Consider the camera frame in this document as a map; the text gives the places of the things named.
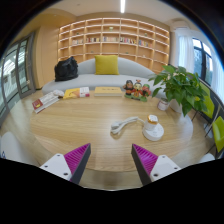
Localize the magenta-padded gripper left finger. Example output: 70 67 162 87
39 142 92 186

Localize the dark-framed window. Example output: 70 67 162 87
192 37 214 87

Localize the small yellow book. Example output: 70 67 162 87
62 87 81 100

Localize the white and red box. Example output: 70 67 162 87
78 86 91 99

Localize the colourful figurine trio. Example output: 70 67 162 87
122 78 152 103

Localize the glass door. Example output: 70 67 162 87
0 31 37 118

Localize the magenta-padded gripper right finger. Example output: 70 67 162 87
130 143 183 187

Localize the round white power strip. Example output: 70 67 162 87
142 122 165 142

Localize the white curtain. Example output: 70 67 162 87
176 28 196 73
211 56 224 101

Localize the black bag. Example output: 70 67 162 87
53 56 79 83

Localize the grey curved sofa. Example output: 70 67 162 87
41 56 168 99

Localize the small white jar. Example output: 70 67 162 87
156 97 171 112

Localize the small white object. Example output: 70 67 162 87
52 89 65 99

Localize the wooden shelf unit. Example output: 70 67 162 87
57 17 172 74

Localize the green potted plant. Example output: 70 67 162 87
148 64 209 118

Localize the white power strip cable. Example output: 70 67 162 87
110 116 146 136

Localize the white air conditioner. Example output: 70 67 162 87
171 19 191 31

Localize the yellow cushion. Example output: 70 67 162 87
94 54 120 76

